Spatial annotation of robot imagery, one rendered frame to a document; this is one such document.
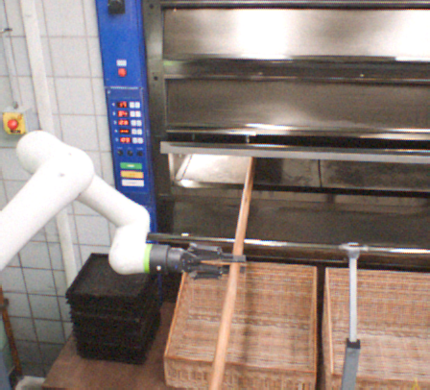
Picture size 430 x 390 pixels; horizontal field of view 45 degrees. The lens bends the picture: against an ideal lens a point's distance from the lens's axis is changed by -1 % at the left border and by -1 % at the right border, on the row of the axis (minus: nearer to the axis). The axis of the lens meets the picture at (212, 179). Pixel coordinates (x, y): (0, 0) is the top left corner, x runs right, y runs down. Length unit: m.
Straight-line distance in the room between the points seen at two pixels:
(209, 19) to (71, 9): 0.51
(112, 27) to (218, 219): 0.87
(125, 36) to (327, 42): 0.72
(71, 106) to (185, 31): 0.55
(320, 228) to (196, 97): 0.73
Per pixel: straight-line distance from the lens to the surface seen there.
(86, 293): 2.06
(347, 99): 1.99
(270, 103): 1.98
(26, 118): 2.18
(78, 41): 2.07
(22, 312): 2.83
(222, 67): 1.95
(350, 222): 2.20
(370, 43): 1.93
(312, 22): 1.92
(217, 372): 1.29
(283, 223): 2.19
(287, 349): 2.25
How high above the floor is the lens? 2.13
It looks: 26 degrees down
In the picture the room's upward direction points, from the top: 1 degrees counter-clockwise
